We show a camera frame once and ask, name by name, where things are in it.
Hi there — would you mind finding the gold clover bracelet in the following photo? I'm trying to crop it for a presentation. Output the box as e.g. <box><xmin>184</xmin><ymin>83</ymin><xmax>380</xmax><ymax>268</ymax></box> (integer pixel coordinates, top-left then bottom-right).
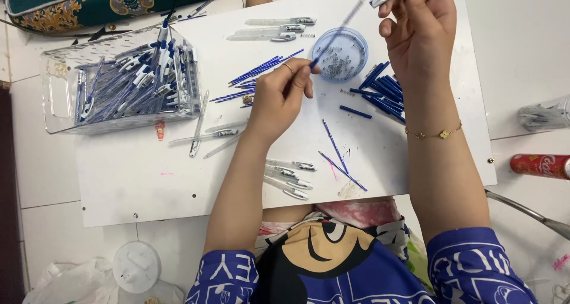
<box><xmin>404</xmin><ymin>120</ymin><xmax>463</xmax><ymax>140</ymax></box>

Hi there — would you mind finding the blue printed shirt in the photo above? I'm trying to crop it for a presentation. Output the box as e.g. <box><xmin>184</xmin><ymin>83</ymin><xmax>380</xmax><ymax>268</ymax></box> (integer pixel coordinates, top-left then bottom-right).
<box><xmin>185</xmin><ymin>215</ymin><xmax>539</xmax><ymax>304</ymax></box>

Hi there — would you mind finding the pile of thin blue refills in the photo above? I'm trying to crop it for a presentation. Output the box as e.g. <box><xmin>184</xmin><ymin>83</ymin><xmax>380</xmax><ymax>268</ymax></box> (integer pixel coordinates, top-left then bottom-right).
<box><xmin>209</xmin><ymin>49</ymin><xmax>305</xmax><ymax>109</ymax></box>

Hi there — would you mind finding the red soda can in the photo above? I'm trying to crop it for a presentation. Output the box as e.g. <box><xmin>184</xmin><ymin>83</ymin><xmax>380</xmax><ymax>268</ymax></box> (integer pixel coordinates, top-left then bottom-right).
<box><xmin>510</xmin><ymin>153</ymin><xmax>570</xmax><ymax>181</ymax></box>

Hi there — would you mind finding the single dark blue grip sleeve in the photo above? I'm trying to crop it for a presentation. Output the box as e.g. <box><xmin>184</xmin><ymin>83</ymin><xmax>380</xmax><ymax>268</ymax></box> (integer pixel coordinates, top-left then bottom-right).
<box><xmin>339</xmin><ymin>105</ymin><xmax>372</xmax><ymax>119</ymax></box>

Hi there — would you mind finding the heap of assembled blue pens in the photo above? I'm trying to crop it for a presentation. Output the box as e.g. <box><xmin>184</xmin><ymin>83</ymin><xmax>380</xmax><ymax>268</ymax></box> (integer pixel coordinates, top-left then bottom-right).
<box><xmin>73</xmin><ymin>19</ymin><xmax>201</xmax><ymax>126</ymax></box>

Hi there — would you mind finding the blue pen refill with spring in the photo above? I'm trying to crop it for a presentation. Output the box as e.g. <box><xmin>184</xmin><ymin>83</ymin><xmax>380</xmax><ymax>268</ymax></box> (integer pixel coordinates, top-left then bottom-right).
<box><xmin>309</xmin><ymin>0</ymin><xmax>367</xmax><ymax>69</ymax></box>

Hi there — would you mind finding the loose blue white pen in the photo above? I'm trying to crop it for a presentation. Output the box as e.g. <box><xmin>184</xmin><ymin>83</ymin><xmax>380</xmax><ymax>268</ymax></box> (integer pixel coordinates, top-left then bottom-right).
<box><xmin>187</xmin><ymin>0</ymin><xmax>214</xmax><ymax>19</ymax></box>

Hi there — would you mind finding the white round plastic lid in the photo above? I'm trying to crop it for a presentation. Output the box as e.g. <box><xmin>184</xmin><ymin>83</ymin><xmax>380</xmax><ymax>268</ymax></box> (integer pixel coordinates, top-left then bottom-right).
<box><xmin>112</xmin><ymin>241</ymin><xmax>162</xmax><ymax>294</ymax></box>

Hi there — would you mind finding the clear pen barrel without clip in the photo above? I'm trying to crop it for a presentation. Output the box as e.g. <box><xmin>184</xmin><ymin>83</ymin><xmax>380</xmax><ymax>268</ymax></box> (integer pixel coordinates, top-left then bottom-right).
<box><xmin>203</xmin><ymin>132</ymin><xmax>243</xmax><ymax>159</ymax></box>

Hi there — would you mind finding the thin blue pen refill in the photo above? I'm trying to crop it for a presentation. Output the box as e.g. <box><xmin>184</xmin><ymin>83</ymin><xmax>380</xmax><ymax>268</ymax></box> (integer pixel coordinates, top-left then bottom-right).
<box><xmin>318</xmin><ymin>151</ymin><xmax>368</xmax><ymax>192</ymax></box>
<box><xmin>322</xmin><ymin>119</ymin><xmax>350</xmax><ymax>175</ymax></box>

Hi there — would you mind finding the dark brown furniture edge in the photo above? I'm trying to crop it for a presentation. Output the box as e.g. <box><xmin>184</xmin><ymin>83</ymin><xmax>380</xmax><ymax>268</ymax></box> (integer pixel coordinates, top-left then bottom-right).
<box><xmin>0</xmin><ymin>81</ymin><xmax>25</xmax><ymax>304</ymax></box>

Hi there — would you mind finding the person's right hand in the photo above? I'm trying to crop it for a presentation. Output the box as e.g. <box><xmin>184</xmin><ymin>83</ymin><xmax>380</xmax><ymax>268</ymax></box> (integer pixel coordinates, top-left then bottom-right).
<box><xmin>378</xmin><ymin>0</ymin><xmax>458</xmax><ymax>93</ymax></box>

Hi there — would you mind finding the white plastic bag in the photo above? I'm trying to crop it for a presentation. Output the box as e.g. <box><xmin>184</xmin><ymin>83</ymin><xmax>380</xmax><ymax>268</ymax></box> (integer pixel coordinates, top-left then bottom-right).
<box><xmin>22</xmin><ymin>257</ymin><xmax>185</xmax><ymax>304</ymax></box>

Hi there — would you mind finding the clear plastic jar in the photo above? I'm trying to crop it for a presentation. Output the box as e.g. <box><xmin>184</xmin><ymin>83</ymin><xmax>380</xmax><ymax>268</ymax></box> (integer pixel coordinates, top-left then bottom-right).
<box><xmin>517</xmin><ymin>95</ymin><xmax>570</xmax><ymax>132</ymax></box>

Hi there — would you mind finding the teal gold patterned cushion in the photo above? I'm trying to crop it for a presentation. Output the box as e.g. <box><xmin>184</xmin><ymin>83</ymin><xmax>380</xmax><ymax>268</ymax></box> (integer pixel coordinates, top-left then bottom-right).
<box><xmin>4</xmin><ymin>0</ymin><xmax>248</xmax><ymax>34</ymax></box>

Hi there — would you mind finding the pink white cloth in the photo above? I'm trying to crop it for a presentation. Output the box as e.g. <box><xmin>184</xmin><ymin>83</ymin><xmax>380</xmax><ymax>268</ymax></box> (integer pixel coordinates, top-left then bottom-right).
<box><xmin>256</xmin><ymin>199</ymin><xmax>410</xmax><ymax>251</ymax></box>

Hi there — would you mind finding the clear plastic bin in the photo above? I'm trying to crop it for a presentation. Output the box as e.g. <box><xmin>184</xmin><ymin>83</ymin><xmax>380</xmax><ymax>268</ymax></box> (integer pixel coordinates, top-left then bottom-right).
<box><xmin>40</xmin><ymin>26</ymin><xmax>203</xmax><ymax>135</ymax></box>

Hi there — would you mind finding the person's left hand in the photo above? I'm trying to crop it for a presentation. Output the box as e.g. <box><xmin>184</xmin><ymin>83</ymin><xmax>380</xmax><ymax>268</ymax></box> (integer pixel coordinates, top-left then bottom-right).
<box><xmin>247</xmin><ymin>58</ymin><xmax>321</xmax><ymax>141</ymax></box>

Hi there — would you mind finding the heap of small metal springs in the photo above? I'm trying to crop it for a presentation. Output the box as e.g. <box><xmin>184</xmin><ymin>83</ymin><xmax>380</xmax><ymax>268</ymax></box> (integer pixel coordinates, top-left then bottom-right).
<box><xmin>318</xmin><ymin>34</ymin><xmax>367</xmax><ymax>80</ymax></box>

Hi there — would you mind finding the grey metal rod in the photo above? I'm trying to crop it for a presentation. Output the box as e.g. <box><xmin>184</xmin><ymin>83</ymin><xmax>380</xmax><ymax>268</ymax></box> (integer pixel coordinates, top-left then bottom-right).
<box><xmin>484</xmin><ymin>189</ymin><xmax>570</xmax><ymax>241</ymax></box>

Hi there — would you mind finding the white work board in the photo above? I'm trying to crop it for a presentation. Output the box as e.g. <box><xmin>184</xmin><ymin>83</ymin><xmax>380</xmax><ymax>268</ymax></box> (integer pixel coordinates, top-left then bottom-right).
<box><xmin>73</xmin><ymin>0</ymin><xmax>498</xmax><ymax>228</ymax></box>

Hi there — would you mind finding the blue round plastic dish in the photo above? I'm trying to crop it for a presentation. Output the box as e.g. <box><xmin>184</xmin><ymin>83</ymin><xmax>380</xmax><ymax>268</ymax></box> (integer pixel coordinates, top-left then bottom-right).
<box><xmin>312</xmin><ymin>27</ymin><xmax>369</xmax><ymax>83</ymax></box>

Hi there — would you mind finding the pile of dark blue tubes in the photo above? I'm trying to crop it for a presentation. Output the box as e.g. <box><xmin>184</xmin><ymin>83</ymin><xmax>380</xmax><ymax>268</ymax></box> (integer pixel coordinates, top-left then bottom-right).
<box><xmin>349</xmin><ymin>61</ymin><xmax>407</xmax><ymax>124</ymax></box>

